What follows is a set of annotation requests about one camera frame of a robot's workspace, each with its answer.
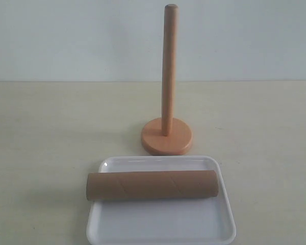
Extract brown cardboard tube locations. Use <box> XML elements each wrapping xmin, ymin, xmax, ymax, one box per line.
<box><xmin>86</xmin><ymin>170</ymin><xmax>219</xmax><ymax>201</ymax></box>

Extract wooden paper towel holder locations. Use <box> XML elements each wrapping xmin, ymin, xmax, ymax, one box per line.
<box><xmin>141</xmin><ymin>4</ymin><xmax>193</xmax><ymax>156</ymax></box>

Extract white plastic tray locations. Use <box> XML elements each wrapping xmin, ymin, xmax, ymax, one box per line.
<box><xmin>86</xmin><ymin>156</ymin><xmax>237</xmax><ymax>244</ymax></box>

